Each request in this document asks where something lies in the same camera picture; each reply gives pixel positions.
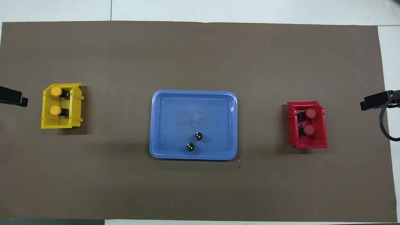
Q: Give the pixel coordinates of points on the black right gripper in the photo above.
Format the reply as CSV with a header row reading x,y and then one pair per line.
x,y
395,99

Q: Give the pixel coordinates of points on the yellow mushroom push button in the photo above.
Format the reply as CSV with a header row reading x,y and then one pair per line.
x,y
56,91
55,110

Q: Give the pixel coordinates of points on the red mushroom push button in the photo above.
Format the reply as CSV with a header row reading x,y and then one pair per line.
x,y
309,129
311,113

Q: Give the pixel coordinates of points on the blue plastic tray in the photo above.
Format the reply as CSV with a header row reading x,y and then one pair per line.
x,y
175,125

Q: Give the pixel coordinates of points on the yellow plastic parts bin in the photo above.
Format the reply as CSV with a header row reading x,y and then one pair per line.
x,y
47,121

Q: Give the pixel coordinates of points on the red plastic parts bin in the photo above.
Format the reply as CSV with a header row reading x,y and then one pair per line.
x,y
312,142

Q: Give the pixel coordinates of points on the brown paper table mat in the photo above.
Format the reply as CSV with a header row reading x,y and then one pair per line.
x,y
200,62

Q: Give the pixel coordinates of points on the black cylindrical capacitor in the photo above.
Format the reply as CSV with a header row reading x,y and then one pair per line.
x,y
190,147
198,136

